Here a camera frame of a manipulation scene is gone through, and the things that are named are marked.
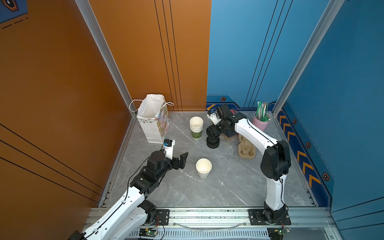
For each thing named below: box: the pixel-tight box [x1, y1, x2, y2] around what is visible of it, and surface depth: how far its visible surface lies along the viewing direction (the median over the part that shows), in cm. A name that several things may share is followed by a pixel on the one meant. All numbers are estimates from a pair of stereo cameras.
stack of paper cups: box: [189, 116, 204, 140], surface depth 98 cm
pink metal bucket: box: [251, 111, 271, 132], surface depth 98 cm
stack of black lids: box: [206, 136, 220, 149], surface depth 100 cm
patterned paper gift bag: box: [129, 94, 174, 144], surface depth 93 cm
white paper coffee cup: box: [195, 157, 213, 179], surface depth 84 cm
